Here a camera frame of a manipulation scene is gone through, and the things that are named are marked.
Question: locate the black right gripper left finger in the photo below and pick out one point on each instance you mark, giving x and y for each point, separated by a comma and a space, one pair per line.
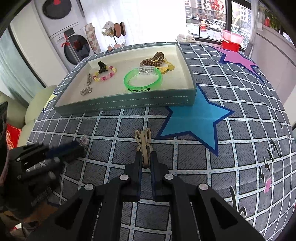
94, 212

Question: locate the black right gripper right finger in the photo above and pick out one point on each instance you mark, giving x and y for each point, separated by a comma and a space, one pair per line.
197, 212

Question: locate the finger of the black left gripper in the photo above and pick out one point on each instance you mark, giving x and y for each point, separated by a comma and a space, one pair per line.
66, 152

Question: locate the silver heart pendant keychain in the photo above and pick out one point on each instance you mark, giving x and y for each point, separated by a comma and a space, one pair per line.
87, 89

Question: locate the beige hair clip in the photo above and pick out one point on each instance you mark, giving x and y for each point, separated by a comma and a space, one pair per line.
143, 139

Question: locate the black hair claw clip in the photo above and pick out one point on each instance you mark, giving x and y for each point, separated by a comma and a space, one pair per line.
102, 67

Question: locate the green translucent bangle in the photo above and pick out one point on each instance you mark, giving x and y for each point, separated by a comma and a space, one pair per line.
143, 72

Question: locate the yellow hair clip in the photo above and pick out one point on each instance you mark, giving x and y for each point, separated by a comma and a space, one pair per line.
164, 69

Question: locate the grey grid star tablecloth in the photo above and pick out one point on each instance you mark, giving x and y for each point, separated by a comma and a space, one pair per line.
236, 138

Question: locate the checkered paper bag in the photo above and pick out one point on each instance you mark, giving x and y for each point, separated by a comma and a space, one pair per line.
92, 39

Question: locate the slipper drying rack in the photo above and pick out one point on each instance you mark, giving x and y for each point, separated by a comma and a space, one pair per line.
114, 31

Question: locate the stacked white washer dryer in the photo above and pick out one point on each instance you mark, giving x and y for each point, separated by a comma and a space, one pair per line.
65, 17

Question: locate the small wooden stool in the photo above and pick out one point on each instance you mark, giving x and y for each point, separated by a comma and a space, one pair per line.
187, 38

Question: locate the red plastic bucket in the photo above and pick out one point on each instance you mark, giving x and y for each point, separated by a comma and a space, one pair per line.
230, 46

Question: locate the pink plastic basin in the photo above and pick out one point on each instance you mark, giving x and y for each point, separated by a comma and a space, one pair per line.
232, 37

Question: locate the potted green plant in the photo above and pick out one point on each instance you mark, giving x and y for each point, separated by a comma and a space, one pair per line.
270, 20

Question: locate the red handled mop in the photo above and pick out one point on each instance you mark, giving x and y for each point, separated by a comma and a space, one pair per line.
68, 44

